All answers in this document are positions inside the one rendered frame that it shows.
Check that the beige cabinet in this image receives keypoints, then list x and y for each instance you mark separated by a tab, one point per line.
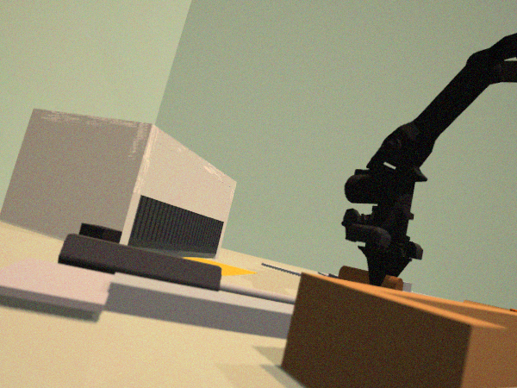
117	180

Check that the brown rectangular block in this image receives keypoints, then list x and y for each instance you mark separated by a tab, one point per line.
349	335

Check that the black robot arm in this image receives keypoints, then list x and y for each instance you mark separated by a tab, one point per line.
411	143

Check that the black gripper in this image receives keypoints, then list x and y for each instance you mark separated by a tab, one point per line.
387	247

